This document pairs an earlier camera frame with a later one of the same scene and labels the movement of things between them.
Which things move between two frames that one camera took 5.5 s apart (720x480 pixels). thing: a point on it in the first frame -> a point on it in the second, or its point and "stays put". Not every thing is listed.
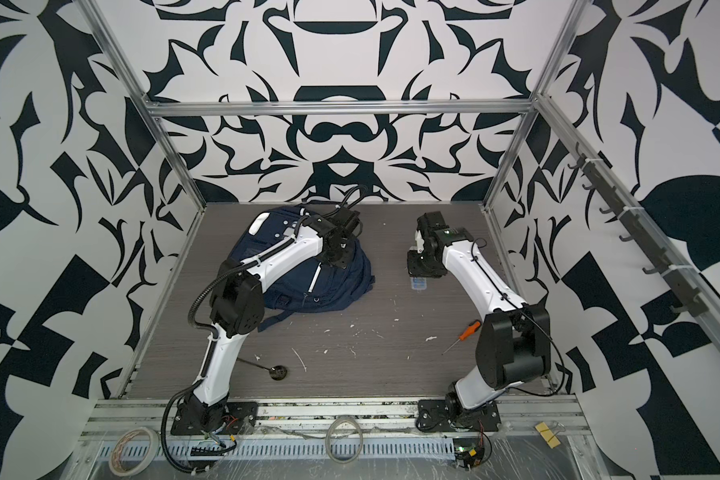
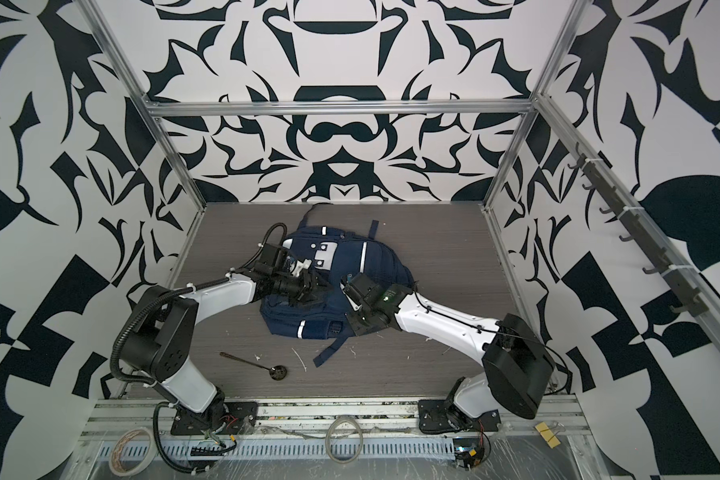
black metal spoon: x=277 y=372 stays put
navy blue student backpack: x=316 y=287 -> x=321 y=313
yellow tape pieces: x=547 y=434 stays put
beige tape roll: x=115 y=461 stays put
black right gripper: x=414 y=269 -> x=356 y=327
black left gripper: x=344 y=263 -> x=313 y=288
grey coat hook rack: x=690 y=298 stays put
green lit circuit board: x=468 y=452 stays put
